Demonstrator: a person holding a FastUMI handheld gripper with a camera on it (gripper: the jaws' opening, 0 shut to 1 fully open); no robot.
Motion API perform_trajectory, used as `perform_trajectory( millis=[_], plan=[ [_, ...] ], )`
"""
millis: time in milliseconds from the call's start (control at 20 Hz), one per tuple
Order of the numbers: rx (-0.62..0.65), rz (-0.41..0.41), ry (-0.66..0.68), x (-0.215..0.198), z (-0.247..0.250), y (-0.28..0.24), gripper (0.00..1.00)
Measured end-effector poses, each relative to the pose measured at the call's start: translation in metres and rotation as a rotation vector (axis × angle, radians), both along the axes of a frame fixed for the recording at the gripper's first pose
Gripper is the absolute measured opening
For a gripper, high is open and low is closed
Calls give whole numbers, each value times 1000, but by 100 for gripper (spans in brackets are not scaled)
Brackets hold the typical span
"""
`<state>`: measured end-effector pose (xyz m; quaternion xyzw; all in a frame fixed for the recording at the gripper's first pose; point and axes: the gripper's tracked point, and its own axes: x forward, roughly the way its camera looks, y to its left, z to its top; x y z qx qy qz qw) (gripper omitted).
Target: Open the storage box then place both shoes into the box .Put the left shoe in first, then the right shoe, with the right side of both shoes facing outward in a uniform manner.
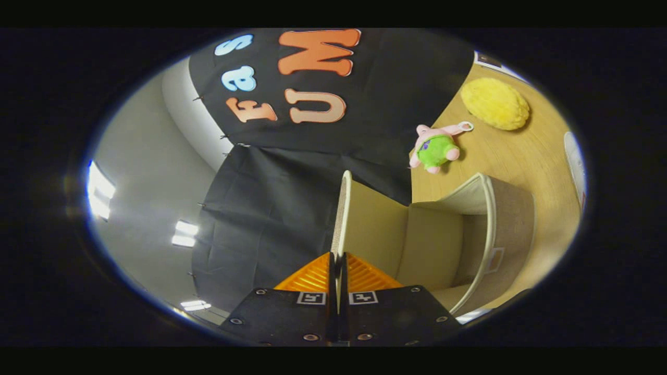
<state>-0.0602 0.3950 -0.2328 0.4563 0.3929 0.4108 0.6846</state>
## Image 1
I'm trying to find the pink and green plush toy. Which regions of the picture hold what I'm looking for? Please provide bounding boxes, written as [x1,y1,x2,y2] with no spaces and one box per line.
[409,121,474,174]

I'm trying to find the yellow plush toy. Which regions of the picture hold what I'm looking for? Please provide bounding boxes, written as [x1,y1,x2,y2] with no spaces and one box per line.
[461,78,530,131]

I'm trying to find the beige fabric storage box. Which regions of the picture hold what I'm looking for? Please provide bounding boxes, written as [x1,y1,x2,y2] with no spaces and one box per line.
[330,170,536,316]

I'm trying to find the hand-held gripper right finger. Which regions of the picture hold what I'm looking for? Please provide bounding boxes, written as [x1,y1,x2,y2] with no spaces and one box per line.
[338,252,462,346]

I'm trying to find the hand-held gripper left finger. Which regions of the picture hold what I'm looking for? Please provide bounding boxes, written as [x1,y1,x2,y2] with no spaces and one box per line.
[219,252,339,346]

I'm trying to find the row of black cloth clips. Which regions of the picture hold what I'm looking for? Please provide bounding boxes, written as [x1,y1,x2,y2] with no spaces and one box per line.
[187,94,241,278]

